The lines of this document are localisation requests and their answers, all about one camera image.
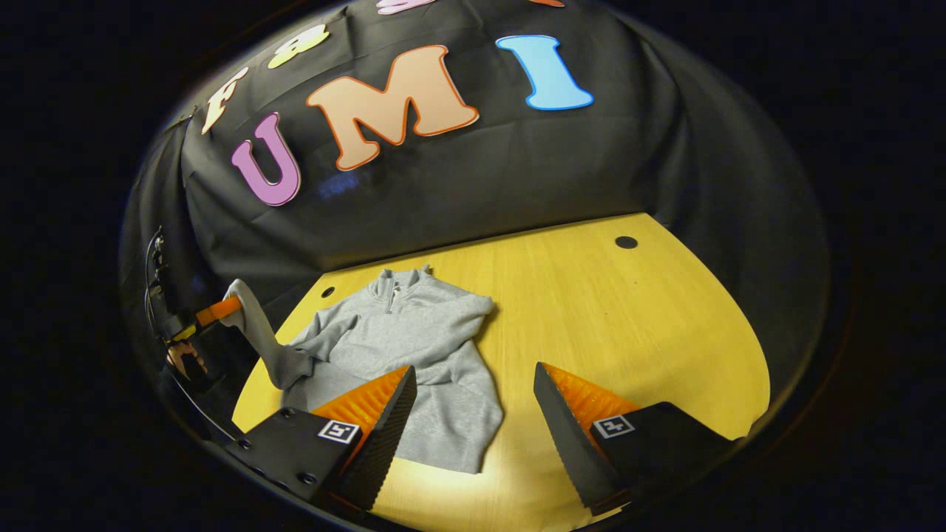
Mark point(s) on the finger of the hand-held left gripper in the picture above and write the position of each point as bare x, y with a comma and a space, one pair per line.
218, 310

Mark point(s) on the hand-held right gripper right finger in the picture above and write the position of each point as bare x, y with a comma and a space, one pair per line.
565, 436

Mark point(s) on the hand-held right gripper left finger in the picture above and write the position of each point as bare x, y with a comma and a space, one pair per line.
384, 436

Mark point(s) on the grey zip-neck sweatshirt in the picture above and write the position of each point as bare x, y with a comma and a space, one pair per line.
421, 347

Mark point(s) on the black backdrop cloth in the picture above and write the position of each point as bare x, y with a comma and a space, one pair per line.
480, 177

